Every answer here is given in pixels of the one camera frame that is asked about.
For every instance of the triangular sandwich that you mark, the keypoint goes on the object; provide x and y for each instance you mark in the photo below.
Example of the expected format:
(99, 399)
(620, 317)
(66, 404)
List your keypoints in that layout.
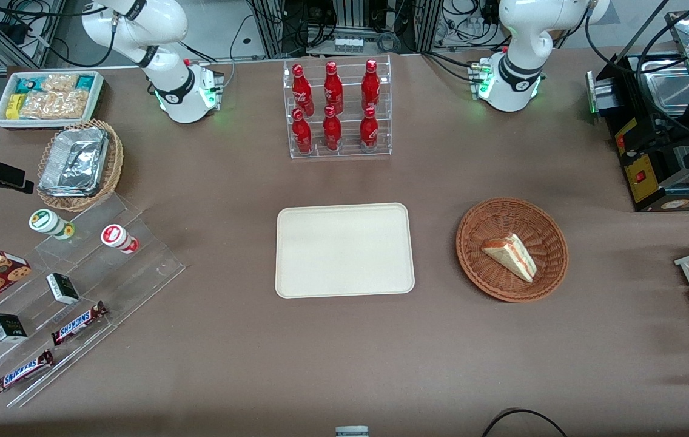
(511, 256)

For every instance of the teal snack packet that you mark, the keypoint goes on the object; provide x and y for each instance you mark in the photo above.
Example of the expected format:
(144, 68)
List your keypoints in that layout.
(85, 82)
(28, 84)

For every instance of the black hot food display case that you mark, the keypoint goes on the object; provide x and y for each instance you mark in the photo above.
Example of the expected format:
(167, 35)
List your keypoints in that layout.
(641, 176)

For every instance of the green lid cup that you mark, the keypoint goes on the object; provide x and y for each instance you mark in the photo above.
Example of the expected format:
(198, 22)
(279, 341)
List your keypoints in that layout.
(44, 221)

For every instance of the cream plastic tray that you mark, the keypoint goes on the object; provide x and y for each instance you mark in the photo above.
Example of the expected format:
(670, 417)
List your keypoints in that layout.
(344, 250)

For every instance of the white snack bin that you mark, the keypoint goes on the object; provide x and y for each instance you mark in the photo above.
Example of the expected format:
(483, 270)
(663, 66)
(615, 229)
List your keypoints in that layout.
(2, 118)

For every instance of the Snickers chocolate bar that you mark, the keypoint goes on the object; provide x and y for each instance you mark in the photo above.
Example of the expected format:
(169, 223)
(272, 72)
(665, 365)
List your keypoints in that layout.
(22, 372)
(77, 323)

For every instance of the small dark green box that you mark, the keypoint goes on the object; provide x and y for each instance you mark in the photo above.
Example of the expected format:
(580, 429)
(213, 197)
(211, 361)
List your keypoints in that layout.
(8, 328)
(63, 289)

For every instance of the clear acrylic bottle rack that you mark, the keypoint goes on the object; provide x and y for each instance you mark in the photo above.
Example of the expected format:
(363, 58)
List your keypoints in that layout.
(350, 145)

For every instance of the yellow snack packet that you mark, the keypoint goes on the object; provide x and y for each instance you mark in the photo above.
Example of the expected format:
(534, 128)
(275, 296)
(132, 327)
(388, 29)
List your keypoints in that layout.
(13, 107)

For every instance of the white power strip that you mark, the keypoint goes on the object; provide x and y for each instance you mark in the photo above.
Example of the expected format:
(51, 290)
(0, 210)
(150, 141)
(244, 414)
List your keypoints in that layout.
(349, 44)

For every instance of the clear acrylic stepped stand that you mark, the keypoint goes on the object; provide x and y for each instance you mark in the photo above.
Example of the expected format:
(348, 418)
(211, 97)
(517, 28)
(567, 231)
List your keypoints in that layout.
(138, 273)

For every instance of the grey box edge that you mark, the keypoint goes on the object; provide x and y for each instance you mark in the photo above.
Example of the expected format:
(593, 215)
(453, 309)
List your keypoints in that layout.
(352, 432)

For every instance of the brown wicker basket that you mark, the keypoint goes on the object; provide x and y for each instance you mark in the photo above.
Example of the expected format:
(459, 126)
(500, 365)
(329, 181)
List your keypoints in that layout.
(490, 273)

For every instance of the red lid cup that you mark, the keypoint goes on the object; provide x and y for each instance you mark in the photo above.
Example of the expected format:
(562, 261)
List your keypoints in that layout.
(115, 235)

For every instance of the steel food pan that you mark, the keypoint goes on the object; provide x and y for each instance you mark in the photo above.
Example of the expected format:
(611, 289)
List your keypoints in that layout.
(669, 91)

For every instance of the light wicker basket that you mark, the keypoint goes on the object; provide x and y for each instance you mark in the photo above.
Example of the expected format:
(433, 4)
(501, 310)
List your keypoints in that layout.
(113, 164)

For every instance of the large clear cracker bag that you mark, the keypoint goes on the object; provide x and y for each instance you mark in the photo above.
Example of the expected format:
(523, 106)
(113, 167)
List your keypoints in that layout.
(56, 105)

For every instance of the stack of foil trays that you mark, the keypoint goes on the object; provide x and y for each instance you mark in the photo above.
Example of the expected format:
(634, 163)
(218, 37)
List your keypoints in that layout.
(74, 161)

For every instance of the small clear cracker bag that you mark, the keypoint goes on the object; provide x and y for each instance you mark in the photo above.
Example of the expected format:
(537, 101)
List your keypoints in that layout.
(59, 82)

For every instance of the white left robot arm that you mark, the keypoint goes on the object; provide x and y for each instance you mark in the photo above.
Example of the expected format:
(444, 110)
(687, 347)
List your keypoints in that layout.
(520, 36)

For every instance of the red cola bottle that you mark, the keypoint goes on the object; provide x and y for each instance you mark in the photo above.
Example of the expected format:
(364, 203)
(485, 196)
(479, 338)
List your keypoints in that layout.
(370, 85)
(333, 88)
(369, 128)
(332, 130)
(301, 91)
(301, 133)

